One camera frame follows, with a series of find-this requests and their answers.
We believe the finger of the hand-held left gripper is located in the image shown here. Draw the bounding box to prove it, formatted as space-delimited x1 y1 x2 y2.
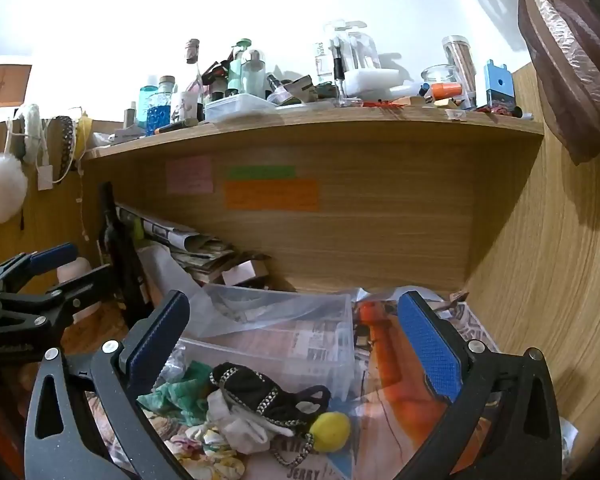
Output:
10 264 116 331
0 242 79 297

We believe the clear plastic storage container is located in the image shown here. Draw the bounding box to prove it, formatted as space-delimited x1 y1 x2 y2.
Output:
175 282 357 403

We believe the blue liquid bottle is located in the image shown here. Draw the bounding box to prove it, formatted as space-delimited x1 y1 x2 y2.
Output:
140 76 173 136

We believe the black cloth with patterned trim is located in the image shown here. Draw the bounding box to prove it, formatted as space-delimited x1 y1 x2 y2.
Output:
209 361 332 467

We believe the brown cardboard box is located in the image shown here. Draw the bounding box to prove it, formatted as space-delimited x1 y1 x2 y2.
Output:
0 64 33 108

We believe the green cloth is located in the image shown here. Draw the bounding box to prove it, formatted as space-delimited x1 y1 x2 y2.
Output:
137 360 216 426

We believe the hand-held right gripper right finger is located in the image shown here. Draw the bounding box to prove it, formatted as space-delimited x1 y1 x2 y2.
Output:
390 290 565 480

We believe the white fluffy puff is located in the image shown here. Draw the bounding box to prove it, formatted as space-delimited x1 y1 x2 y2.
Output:
0 152 29 224

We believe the clear jar of brown sticks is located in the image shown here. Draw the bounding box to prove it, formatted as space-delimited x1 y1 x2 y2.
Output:
441 35 478 108

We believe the orange sticky note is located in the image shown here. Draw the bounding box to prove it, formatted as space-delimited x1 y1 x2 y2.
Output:
223 179 321 211

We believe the green sticky note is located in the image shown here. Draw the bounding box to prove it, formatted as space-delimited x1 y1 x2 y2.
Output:
228 165 297 179

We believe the blue plastic box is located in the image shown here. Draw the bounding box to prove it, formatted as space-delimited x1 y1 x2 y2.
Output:
482 59 517 108

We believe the glass bowl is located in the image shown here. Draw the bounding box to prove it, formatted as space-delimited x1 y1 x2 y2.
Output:
421 64 461 92

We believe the clear lidded plastic box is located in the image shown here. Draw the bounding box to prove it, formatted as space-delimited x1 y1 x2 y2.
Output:
204 94 278 122

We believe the black marker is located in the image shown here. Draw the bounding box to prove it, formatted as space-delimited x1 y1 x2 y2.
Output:
153 118 200 135

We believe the corked glass bottle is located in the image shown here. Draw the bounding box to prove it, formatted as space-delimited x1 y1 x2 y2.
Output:
185 39 203 93

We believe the white printed mug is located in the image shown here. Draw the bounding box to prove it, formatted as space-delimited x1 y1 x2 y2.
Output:
171 91 203 123

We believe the stack of newspapers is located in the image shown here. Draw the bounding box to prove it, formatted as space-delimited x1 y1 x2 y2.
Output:
115 202 241 283

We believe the pink sticky note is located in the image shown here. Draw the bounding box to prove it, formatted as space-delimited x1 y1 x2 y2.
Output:
166 156 214 194

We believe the orange marker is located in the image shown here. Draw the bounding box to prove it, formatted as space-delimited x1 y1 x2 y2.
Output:
427 82 463 101

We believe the green pump bottle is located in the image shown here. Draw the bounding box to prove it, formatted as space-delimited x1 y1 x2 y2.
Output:
228 39 253 96

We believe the wooden shelf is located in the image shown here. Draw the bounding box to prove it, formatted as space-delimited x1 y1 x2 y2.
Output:
80 102 546 162

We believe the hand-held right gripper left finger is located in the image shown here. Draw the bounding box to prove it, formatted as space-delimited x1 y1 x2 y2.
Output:
24 290 196 480

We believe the yellow soft ball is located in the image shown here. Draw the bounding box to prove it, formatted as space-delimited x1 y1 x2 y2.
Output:
310 411 352 453

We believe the clear acrylic organizer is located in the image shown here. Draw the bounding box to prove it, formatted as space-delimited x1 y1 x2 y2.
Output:
325 20 381 73

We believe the white fuzzy headband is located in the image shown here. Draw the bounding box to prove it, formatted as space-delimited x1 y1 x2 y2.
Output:
10 103 48 163

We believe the white rectangular box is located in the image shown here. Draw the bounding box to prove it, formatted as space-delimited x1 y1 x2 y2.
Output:
343 67 406 101

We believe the black patterned headband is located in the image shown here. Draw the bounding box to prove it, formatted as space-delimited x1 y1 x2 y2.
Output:
52 115 78 184

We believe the clear bottle with silver cap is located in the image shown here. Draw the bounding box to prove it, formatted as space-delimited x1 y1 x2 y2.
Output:
241 50 266 96

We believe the white sock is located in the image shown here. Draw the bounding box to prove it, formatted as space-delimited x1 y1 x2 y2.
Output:
206 389 273 456

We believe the floral pastel scrunchie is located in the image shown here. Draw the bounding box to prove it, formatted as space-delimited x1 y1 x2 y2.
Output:
167 425 246 480

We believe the brown curtain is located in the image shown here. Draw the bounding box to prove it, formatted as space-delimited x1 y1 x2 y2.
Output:
437 0 600 165

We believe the tall clear bottle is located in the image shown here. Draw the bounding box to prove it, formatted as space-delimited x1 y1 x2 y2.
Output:
314 40 337 86

